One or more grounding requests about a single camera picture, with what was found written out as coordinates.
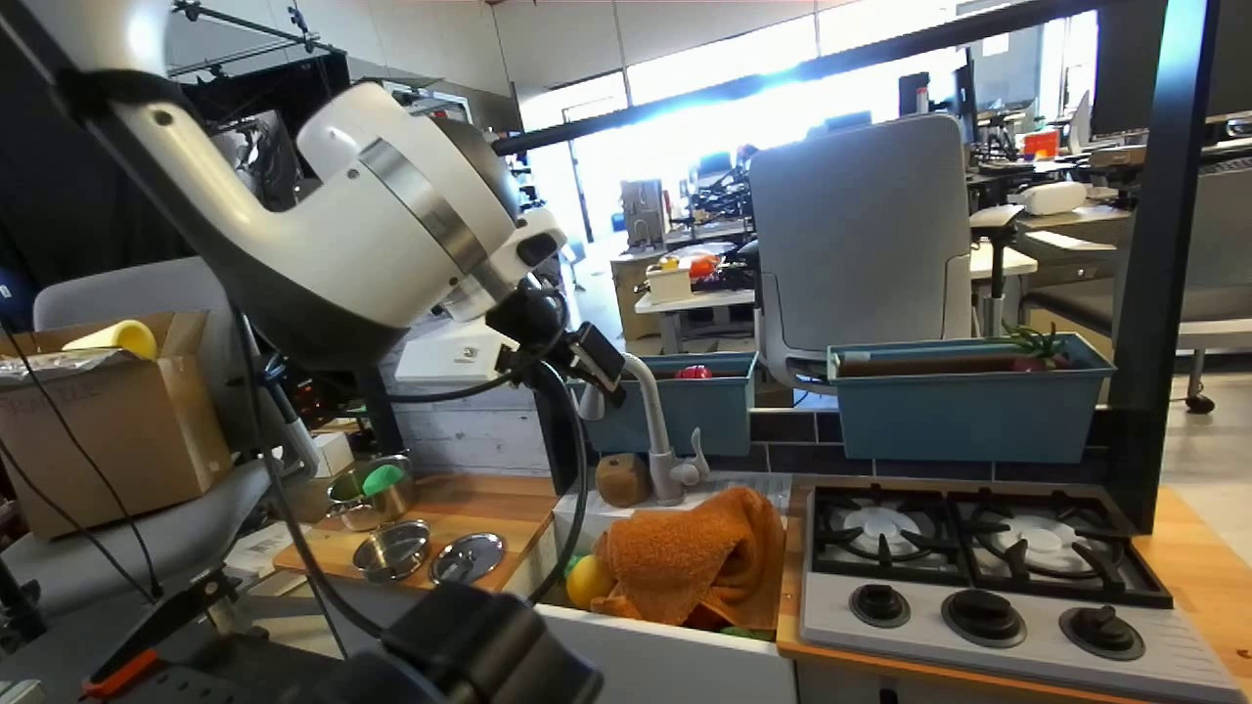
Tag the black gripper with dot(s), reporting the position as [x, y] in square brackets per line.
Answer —
[543, 330]

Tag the small steel pot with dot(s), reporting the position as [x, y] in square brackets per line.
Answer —
[393, 551]

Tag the orange towel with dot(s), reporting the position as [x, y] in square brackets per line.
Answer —
[706, 566]

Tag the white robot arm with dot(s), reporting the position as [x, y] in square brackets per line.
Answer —
[406, 216]

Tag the large steel pot with toys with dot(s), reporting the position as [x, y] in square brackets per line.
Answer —
[365, 498]

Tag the steel pot lid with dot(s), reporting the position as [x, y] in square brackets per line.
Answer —
[470, 557]

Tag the grey faucet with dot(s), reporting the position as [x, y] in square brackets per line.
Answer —
[672, 473]

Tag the left teal planter box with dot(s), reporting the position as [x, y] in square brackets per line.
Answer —
[702, 395]

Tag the teal planter box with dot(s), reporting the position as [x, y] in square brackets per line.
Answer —
[702, 395]
[968, 399]

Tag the white chair back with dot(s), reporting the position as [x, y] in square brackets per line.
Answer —
[861, 240]

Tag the white sink basin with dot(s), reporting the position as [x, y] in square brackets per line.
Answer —
[651, 662]

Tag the grey office chair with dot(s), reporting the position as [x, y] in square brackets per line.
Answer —
[148, 551]

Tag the right teal planter box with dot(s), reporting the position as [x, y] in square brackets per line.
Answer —
[968, 399]

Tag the cardboard box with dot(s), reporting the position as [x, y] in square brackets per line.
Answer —
[98, 437]

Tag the toy stove top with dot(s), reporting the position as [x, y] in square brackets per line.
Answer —
[1010, 585]

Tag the black camera mount foreground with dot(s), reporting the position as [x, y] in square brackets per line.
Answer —
[453, 645]

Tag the black frame rod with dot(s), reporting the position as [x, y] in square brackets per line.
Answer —
[1164, 222]

